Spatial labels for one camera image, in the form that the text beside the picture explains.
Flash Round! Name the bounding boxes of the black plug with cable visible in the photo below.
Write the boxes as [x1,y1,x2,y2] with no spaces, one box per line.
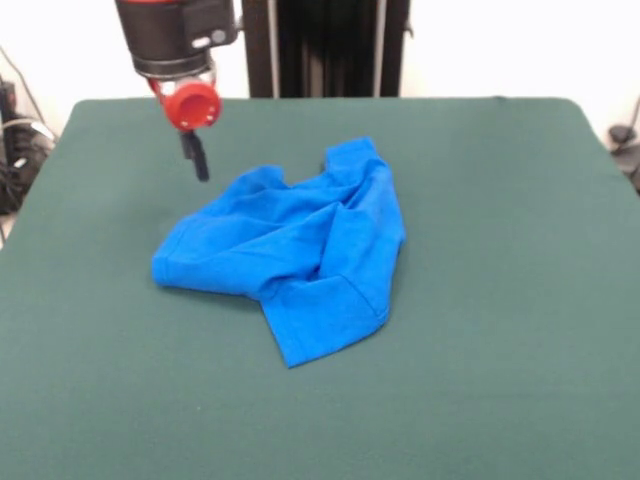
[607,124,640,196]

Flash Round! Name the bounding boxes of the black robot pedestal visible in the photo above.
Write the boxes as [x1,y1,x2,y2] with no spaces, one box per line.
[234,0,415,99]

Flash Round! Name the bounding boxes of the blue shirt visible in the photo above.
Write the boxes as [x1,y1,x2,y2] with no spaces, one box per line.
[150,135,407,370]

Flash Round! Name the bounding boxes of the small black box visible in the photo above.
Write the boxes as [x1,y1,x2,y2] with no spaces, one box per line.
[0,77,19,126]

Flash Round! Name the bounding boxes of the black cable bundle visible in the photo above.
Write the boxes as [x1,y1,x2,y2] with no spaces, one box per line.
[0,117,57,216]

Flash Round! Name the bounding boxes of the dark green table cloth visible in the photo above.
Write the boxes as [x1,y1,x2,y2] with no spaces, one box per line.
[0,97,640,480]

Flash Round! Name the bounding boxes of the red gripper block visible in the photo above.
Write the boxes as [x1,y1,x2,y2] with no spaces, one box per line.
[144,62,223,183]

